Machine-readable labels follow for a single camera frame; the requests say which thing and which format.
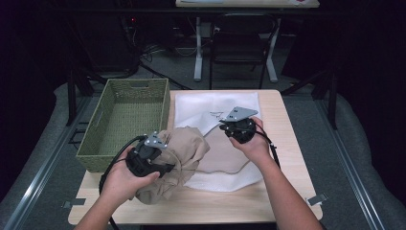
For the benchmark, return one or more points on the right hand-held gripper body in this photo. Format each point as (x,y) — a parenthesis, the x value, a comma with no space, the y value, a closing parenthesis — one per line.
(242,131)

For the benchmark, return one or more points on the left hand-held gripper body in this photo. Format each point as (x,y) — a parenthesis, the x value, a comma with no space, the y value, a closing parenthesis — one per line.
(140,163)

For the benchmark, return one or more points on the beige garment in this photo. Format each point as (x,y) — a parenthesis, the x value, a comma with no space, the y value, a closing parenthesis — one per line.
(185,150)

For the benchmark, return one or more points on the white mesh laundry bag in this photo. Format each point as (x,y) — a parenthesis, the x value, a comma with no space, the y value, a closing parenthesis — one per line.
(223,159)

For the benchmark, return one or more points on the green woven basket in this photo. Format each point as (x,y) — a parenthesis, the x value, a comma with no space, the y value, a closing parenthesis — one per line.
(127,121)

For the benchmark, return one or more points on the person's right hand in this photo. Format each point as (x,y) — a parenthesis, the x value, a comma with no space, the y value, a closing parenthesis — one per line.
(255,148)

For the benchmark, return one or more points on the person's left hand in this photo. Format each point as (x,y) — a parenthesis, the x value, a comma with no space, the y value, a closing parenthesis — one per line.
(121,183)

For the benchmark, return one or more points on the dark grey tape strip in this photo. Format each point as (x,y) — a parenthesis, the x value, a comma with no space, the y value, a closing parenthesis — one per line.
(74,202)

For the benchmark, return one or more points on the wooden desk with white legs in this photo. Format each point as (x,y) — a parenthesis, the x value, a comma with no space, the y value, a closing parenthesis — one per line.
(198,48)

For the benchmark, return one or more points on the black chair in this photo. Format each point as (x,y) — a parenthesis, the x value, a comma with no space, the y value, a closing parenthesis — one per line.
(239,41)

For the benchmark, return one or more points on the black metal stand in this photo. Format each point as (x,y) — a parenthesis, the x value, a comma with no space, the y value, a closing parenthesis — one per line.
(72,99)
(332,102)

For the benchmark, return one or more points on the black floor bracket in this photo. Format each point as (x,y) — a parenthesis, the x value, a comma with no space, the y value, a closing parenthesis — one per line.
(76,134)

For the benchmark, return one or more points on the metal floor rail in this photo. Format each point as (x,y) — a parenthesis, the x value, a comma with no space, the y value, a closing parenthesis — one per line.
(38,179)
(354,179)

